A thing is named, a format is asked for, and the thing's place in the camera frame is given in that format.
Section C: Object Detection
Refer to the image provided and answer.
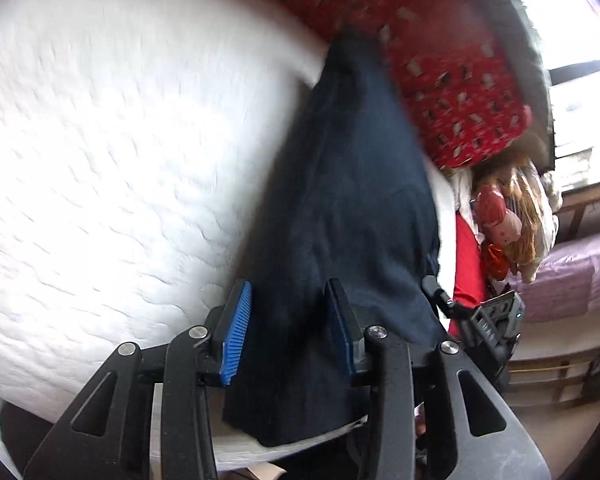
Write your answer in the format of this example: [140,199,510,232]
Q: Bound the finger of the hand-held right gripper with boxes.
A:
[421,274,462,319]

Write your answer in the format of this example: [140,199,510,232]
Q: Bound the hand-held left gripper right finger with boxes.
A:
[324,277,552,480]

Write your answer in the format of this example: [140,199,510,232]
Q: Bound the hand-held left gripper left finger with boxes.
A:
[22,279,254,480]

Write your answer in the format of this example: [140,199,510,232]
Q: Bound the navy pinstriped garment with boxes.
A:
[222,25,452,449]

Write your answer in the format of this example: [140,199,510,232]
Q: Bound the plain red cloth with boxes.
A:
[450,214,492,336]

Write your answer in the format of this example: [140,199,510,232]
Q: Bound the purple bed cover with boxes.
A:
[519,232,600,322]

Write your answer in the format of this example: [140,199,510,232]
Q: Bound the red pink stuffed toy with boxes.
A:
[472,184,524,282]

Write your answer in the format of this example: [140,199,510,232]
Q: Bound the clear bag of toys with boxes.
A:
[455,152,563,288]

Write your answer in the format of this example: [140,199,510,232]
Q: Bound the white quilted mattress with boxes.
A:
[0,0,462,472]

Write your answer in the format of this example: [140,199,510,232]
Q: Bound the red penguin print blanket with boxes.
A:
[205,0,533,172]

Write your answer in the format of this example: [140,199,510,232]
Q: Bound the window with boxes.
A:
[502,0,600,192]

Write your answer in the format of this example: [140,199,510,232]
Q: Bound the wooden bed frame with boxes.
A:
[505,177,600,413]

